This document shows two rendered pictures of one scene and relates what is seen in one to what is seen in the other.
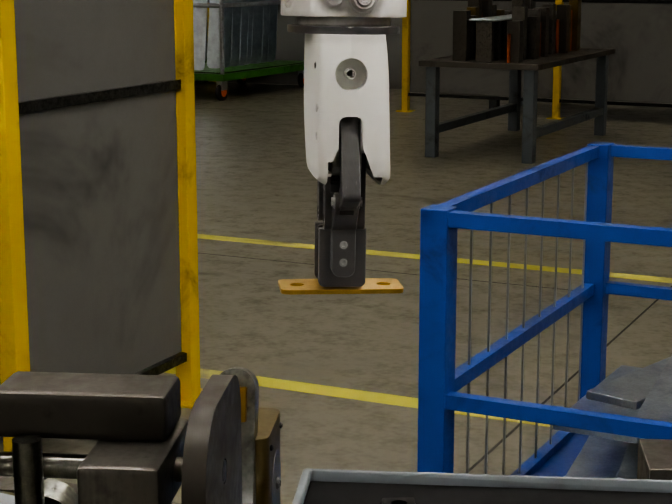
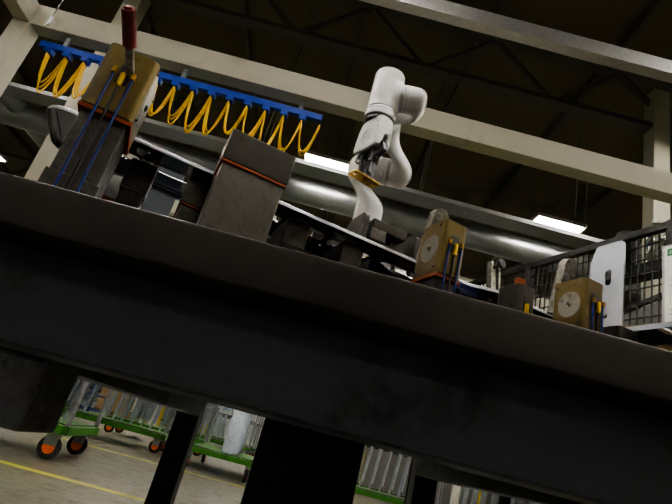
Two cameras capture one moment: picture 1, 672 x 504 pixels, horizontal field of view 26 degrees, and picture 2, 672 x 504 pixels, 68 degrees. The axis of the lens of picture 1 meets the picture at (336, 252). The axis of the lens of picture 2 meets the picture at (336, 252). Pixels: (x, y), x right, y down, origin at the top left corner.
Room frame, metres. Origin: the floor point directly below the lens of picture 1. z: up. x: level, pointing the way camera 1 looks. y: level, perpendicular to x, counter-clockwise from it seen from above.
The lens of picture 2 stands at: (1.99, -0.50, 0.56)
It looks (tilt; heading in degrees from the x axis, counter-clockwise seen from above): 22 degrees up; 155
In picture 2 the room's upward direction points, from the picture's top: 15 degrees clockwise
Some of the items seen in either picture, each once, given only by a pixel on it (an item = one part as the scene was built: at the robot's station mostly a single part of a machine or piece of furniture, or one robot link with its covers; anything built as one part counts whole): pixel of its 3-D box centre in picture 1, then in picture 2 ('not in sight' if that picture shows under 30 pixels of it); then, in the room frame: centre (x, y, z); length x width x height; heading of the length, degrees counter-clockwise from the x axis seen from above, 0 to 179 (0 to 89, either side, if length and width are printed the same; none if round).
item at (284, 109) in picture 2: not in sight; (174, 96); (-1.97, -0.48, 2.98); 2.51 x 0.07 x 0.60; 65
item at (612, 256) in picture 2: not in sight; (605, 296); (1.13, 0.77, 1.17); 0.12 x 0.01 x 0.34; 175
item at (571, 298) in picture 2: not in sight; (578, 360); (1.31, 0.43, 0.87); 0.12 x 0.07 x 0.35; 175
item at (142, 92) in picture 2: not in sight; (87, 158); (1.20, -0.57, 0.88); 0.14 x 0.09 x 0.36; 175
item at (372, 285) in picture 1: (340, 279); (364, 177); (0.98, 0.00, 1.23); 0.08 x 0.04 x 0.01; 96
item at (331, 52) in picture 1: (342, 95); (374, 137); (0.98, 0.00, 1.36); 0.10 x 0.07 x 0.11; 6
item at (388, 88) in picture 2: not in sight; (387, 94); (0.99, 0.00, 1.50); 0.09 x 0.08 x 0.13; 58
